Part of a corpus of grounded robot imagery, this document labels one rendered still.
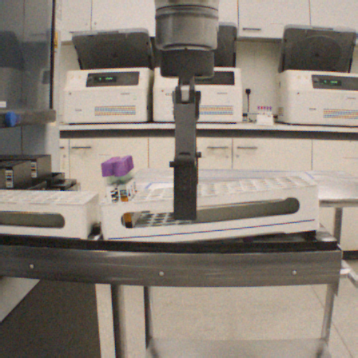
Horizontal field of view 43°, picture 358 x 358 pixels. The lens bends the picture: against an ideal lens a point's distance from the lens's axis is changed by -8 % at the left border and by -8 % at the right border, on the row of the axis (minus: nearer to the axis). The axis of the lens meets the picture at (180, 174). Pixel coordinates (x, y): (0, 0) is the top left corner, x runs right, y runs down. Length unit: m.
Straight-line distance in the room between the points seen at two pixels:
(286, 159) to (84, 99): 1.32
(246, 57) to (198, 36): 2.99
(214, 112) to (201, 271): 2.38
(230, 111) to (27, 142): 1.88
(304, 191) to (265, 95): 3.00
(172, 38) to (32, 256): 0.35
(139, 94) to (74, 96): 0.42
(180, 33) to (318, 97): 2.46
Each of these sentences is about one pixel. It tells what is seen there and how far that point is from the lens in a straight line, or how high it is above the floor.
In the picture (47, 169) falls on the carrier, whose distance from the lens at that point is 1.22.
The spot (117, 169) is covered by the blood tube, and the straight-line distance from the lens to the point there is 0.64.
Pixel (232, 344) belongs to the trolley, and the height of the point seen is 0.28.
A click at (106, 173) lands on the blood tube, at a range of 0.65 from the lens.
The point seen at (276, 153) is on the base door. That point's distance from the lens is 3.00.
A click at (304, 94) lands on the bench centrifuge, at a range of 3.04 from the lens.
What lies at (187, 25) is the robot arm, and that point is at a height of 1.10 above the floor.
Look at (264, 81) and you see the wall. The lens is 3.62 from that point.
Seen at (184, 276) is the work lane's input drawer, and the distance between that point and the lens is 0.64.
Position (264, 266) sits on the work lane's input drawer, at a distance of 0.64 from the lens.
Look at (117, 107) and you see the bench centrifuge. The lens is 3.01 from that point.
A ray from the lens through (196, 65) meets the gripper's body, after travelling 0.64.
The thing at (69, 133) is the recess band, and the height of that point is 0.84.
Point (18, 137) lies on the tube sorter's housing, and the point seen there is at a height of 0.93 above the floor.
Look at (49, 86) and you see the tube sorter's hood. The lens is 1.24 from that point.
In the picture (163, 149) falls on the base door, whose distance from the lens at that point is 2.98.
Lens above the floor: 0.99
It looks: 8 degrees down
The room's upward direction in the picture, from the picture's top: straight up
